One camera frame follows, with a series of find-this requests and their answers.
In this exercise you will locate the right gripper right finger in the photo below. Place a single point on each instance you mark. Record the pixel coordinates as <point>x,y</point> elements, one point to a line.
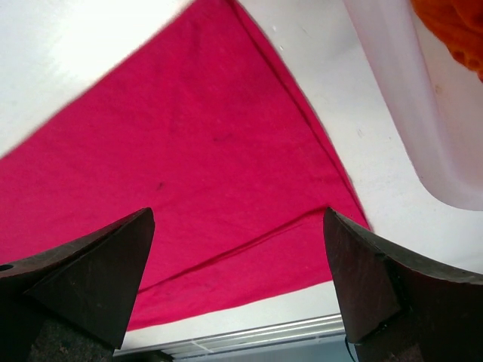
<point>398,305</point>

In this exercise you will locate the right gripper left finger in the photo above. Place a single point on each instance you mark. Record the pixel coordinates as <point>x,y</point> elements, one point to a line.
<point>74,302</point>

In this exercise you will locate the red t shirt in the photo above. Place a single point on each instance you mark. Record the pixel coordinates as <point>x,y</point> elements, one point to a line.
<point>206,126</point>

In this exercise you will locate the white plastic basket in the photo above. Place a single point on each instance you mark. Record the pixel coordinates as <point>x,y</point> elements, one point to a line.
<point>435,103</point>

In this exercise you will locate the orange t shirt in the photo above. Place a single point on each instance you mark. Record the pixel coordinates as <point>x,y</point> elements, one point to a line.
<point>458,25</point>

